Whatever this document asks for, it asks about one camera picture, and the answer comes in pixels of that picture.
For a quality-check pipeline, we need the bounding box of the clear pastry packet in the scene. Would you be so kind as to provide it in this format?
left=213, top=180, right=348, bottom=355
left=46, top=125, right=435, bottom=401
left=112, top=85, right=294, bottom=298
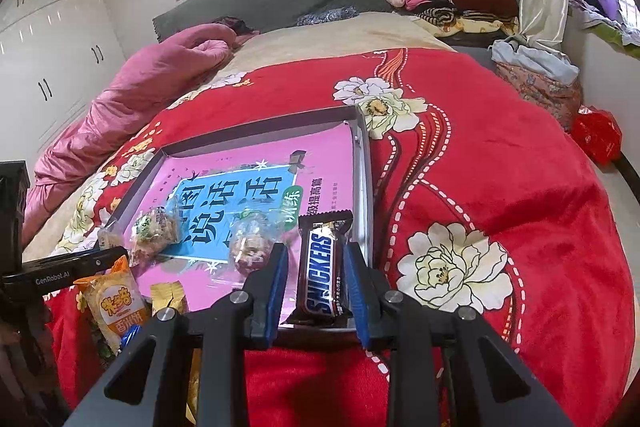
left=229, top=207, right=291, bottom=277

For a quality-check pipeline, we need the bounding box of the green label cake packet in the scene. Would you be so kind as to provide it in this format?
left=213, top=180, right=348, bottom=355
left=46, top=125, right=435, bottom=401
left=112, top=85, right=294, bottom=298
left=129, top=205, right=181, bottom=267

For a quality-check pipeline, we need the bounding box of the pink quilt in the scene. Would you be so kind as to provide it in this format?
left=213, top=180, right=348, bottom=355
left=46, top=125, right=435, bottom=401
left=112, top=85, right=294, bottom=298
left=22, top=17, right=259, bottom=246

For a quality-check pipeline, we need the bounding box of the dark shallow box tray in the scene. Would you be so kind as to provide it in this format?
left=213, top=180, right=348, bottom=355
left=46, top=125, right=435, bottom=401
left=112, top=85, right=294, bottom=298
left=108, top=105, right=373, bottom=319

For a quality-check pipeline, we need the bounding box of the blue snack packet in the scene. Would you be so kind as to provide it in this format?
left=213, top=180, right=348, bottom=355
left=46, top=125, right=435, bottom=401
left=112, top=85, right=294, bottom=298
left=119, top=324, right=141, bottom=351

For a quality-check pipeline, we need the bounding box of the snickers bar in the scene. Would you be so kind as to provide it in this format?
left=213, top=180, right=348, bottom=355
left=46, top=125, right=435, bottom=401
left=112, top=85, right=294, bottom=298
left=288, top=210, right=352, bottom=327

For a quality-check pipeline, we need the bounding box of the pink chinese book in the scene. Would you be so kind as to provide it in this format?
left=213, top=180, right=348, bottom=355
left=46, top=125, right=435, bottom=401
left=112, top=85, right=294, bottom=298
left=118, top=121, right=354, bottom=319

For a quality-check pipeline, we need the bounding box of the gold long snack packet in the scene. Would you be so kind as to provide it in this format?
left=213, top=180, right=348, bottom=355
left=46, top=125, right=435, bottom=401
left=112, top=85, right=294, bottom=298
left=150, top=281, right=202, bottom=426

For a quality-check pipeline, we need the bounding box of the red floral blanket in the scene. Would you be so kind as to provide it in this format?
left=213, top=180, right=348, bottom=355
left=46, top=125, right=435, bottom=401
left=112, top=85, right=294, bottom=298
left=58, top=48, right=634, bottom=426

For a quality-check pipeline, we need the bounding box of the white wardrobe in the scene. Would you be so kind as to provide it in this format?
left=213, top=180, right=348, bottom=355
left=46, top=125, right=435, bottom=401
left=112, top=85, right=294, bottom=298
left=1, top=0, right=125, bottom=169

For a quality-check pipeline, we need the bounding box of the light blue cloth pile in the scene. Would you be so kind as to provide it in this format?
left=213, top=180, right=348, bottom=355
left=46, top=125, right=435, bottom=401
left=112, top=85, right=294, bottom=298
left=489, top=39, right=579, bottom=86

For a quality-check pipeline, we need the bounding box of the orange snack packet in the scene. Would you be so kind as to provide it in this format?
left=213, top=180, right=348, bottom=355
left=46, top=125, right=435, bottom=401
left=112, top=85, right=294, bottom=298
left=74, top=255, right=150, bottom=355

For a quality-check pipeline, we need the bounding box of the red plastic bag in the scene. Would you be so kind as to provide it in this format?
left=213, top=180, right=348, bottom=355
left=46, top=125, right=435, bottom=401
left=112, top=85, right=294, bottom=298
left=570, top=106, right=623, bottom=166

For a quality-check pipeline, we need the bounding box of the patterned grey pillow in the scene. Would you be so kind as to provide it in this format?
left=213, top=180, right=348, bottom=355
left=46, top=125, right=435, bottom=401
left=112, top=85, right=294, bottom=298
left=296, top=6, right=359, bottom=26

